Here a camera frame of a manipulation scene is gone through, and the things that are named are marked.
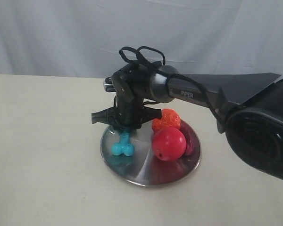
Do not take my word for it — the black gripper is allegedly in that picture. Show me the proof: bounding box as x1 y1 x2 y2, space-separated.
91 63 162 129

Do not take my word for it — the turquoise toy bone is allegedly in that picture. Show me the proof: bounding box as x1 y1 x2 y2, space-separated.
111 131 135 156

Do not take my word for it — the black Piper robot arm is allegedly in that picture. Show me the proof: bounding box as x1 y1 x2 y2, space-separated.
91 61 283 180

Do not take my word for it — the orange textured ball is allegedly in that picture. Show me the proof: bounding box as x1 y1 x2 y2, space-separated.
152 108 181 132

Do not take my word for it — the red toy apple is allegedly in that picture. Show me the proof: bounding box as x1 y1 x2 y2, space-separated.
151 127 187 162

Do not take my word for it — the round stainless steel plate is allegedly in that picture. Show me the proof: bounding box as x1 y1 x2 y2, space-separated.
100 122 202 187

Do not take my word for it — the dark purple toy eggplant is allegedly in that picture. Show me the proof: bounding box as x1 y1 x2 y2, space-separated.
180 121 195 156

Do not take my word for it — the light blue backdrop cloth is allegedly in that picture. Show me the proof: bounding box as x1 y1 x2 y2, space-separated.
0 0 283 77

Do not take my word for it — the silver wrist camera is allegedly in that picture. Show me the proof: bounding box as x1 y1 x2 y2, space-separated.
103 77 116 93

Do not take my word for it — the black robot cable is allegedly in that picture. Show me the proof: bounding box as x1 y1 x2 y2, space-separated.
119 46 227 121

